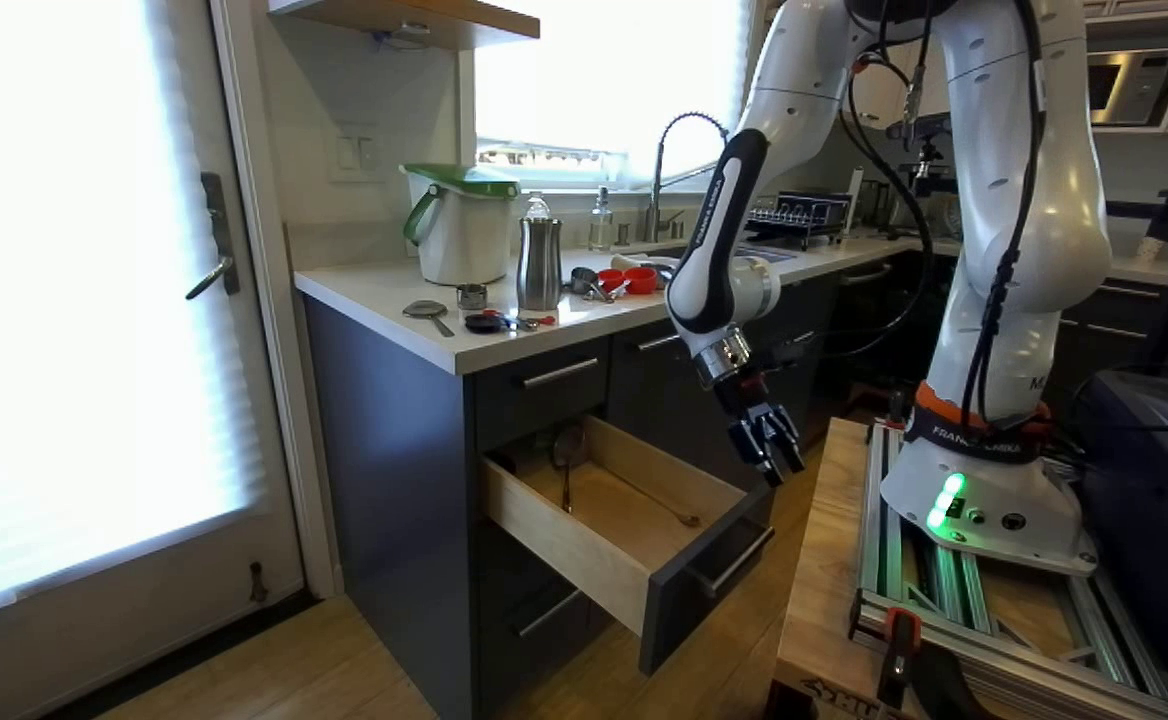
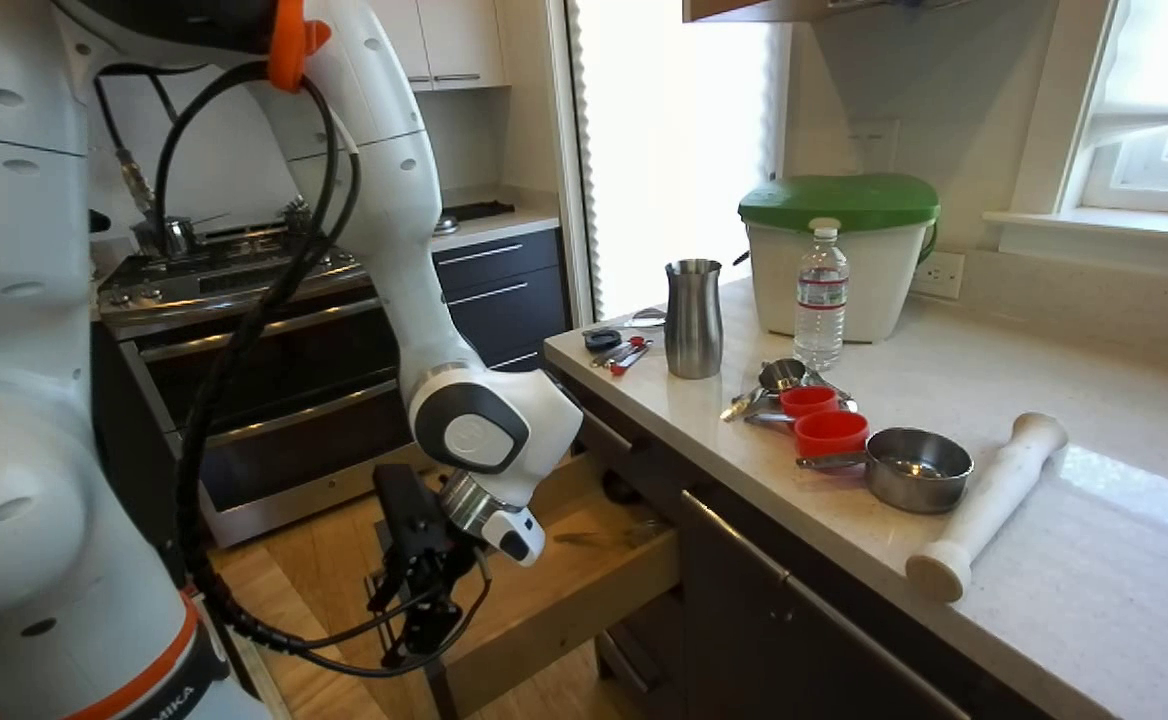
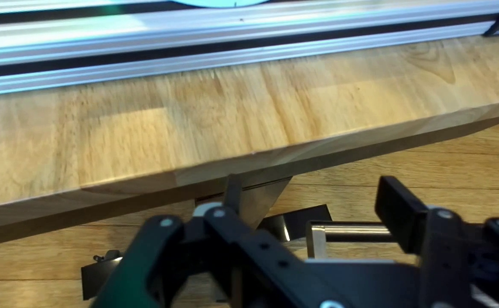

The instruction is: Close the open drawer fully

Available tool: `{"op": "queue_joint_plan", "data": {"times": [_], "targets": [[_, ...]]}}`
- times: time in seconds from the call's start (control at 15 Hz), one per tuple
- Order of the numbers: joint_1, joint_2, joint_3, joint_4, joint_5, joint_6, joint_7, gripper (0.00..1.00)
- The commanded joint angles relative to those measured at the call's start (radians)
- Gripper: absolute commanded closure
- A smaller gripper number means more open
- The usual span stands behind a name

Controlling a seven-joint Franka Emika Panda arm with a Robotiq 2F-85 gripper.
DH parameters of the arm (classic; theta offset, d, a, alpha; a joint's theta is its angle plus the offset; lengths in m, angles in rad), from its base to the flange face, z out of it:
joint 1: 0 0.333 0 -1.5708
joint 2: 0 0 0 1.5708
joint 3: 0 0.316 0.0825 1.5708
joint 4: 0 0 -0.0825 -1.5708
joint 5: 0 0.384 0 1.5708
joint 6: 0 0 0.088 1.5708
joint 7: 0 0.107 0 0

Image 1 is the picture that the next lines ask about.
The metal measuring spoons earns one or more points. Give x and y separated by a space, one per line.
585 283

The white framed window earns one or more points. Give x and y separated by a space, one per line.
610 64

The white bin with green lid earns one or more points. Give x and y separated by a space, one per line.
467 243

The small red measuring cup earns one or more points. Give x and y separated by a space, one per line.
610 283

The small black round object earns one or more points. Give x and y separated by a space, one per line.
486 321

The white door with blinds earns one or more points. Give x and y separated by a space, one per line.
79 332

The wooden robot cart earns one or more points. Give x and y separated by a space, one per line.
829 574

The dark kitchen base cabinet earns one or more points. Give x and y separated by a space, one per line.
385 504

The steel microwave oven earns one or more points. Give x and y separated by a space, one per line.
1129 80

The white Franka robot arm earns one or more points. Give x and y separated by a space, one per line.
1011 200

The stainless steel cup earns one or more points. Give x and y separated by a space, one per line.
542 265

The curved steel faucet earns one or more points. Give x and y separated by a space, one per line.
657 174

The clear plastic water bottle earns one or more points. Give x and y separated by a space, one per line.
602 226

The dark blue case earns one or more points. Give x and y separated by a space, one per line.
1159 504

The wooden drawer with dark front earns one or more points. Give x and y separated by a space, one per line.
689 587

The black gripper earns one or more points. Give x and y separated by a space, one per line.
743 382

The wooden wall shelf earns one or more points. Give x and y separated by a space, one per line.
408 17

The large red measuring cup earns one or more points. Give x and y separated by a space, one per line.
640 283

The small metal strainer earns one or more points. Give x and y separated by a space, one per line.
426 308

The black dish rack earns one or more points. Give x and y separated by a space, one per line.
806 223

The red black clamp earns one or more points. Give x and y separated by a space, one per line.
896 643

